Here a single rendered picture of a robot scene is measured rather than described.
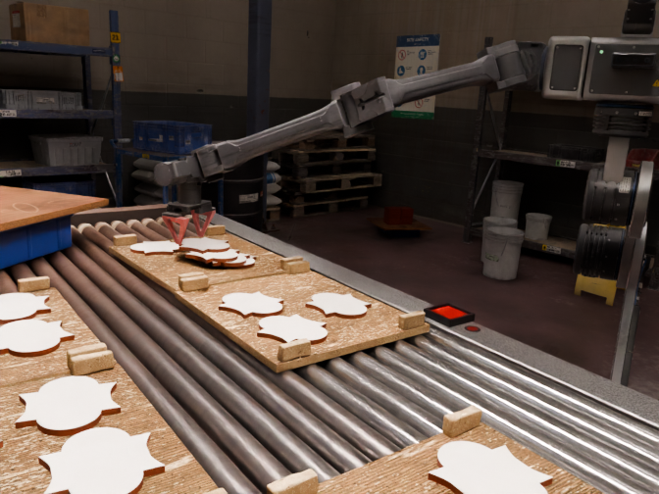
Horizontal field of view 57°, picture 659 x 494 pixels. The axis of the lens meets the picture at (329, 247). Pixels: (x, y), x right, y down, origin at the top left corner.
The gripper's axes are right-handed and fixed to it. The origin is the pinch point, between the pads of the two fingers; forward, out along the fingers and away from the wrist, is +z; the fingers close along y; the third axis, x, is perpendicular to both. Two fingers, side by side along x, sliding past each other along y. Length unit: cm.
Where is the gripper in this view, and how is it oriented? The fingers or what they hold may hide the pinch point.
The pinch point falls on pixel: (189, 237)
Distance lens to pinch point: 159.3
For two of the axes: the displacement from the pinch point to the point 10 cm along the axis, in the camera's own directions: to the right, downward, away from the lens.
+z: -0.6, 9.6, 2.6
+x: -9.2, -1.5, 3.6
